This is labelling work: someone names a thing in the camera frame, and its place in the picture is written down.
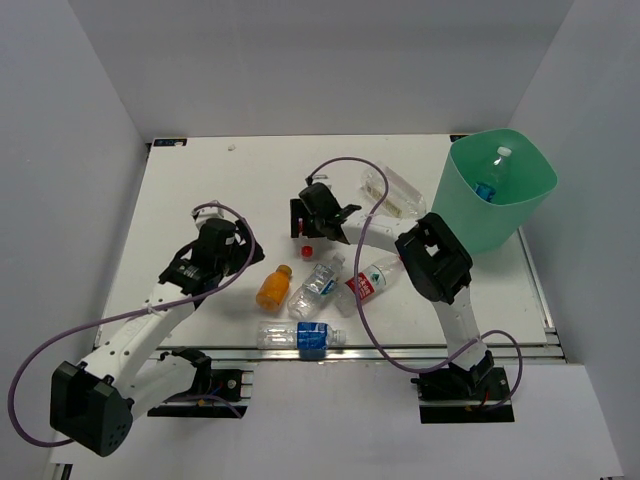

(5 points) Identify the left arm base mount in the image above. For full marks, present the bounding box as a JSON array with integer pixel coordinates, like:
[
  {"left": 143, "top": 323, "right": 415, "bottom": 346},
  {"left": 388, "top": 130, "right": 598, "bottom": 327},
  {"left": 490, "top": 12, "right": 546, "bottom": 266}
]
[{"left": 147, "top": 347, "right": 254, "bottom": 419}]

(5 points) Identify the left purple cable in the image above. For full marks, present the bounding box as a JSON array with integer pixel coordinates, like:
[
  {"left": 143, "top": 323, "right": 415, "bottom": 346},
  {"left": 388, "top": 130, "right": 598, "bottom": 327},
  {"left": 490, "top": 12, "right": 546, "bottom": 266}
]
[{"left": 9, "top": 202, "right": 257, "bottom": 447}]

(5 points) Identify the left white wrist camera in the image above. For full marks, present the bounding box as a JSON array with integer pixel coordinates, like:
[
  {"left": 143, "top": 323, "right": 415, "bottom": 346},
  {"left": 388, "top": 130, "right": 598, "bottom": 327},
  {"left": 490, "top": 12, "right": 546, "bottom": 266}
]
[{"left": 191, "top": 201, "right": 227, "bottom": 231}]

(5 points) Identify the large clear square bottle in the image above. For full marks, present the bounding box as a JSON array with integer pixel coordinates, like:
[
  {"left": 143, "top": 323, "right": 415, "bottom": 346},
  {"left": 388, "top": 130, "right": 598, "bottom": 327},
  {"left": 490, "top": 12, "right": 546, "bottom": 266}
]
[{"left": 360, "top": 162, "right": 427, "bottom": 219}]

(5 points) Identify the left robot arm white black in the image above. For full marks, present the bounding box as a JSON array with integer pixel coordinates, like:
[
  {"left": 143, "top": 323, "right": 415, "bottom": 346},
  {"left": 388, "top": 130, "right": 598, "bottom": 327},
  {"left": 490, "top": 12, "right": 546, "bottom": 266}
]
[{"left": 50, "top": 218, "right": 264, "bottom": 457}]

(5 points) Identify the clear bottle red white label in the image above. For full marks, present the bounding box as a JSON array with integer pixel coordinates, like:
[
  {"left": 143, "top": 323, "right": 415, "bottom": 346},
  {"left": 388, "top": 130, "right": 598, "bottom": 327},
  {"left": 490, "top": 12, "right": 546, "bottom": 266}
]
[{"left": 334, "top": 255, "right": 404, "bottom": 317}]

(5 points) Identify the purple cable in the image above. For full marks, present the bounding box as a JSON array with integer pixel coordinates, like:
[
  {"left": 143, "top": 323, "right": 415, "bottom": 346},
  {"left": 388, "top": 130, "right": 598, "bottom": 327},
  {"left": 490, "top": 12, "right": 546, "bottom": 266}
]
[
  {"left": 305, "top": 157, "right": 524, "bottom": 412},
  {"left": 9, "top": 202, "right": 257, "bottom": 447}
]

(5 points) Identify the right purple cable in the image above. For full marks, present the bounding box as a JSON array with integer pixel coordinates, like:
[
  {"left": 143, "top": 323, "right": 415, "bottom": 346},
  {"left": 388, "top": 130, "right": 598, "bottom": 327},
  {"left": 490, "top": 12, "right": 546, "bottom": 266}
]
[{"left": 305, "top": 157, "right": 524, "bottom": 412}]

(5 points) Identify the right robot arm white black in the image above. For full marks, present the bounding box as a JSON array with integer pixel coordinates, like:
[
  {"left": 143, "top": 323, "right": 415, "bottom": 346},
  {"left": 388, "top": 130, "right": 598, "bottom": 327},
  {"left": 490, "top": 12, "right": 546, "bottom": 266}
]
[{"left": 290, "top": 182, "right": 494, "bottom": 399}]

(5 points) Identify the orange juice bottle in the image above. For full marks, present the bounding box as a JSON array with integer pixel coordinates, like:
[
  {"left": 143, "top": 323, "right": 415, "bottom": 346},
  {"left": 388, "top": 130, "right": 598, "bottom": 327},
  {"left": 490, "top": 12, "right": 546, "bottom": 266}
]
[{"left": 255, "top": 264, "right": 292, "bottom": 313}]

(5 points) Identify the green plastic bin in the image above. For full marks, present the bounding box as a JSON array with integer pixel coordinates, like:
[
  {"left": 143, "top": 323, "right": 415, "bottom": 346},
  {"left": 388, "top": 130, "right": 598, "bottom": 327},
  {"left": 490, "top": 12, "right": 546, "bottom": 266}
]
[{"left": 431, "top": 128, "right": 558, "bottom": 255}]

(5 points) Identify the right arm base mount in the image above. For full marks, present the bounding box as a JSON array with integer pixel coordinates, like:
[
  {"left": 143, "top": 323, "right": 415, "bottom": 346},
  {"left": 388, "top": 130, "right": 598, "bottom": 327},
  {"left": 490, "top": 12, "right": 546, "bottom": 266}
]
[{"left": 411, "top": 367, "right": 515, "bottom": 425}]

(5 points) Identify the clear bottle blue green label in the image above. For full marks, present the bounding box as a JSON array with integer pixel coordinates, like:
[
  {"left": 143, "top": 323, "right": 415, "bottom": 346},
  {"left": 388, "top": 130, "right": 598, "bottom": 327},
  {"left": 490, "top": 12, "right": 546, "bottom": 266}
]
[{"left": 287, "top": 253, "right": 345, "bottom": 321}]

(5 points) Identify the clear bottle dark blue label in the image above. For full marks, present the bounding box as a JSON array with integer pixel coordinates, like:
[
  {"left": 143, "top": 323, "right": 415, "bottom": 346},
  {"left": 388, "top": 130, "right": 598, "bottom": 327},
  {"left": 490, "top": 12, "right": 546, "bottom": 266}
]
[{"left": 257, "top": 321, "right": 347, "bottom": 351}]

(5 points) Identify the small clear bottle red label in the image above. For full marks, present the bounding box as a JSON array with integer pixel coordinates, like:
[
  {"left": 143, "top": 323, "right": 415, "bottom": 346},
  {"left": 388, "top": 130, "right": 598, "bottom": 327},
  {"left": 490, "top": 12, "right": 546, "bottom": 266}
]
[{"left": 296, "top": 218, "right": 314, "bottom": 261}]

